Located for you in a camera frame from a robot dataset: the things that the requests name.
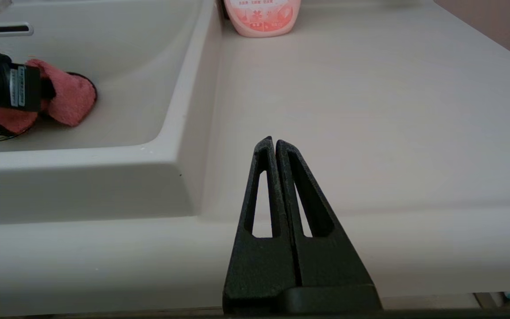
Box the beige sink basin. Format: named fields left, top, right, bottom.
left=0, top=0, right=223, bottom=226

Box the chrome overflow slot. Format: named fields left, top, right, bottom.
left=0, top=22, right=34, bottom=37

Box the pink cloth black trim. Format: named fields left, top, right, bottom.
left=0, top=59, right=98, bottom=136

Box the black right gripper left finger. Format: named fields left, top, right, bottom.
left=223, top=136, right=300, bottom=315

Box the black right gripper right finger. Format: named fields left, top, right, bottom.
left=275, top=139, right=373, bottom=288

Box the pink soap pump bottle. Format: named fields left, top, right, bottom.
left=223, top=0, right=302, bottom=38

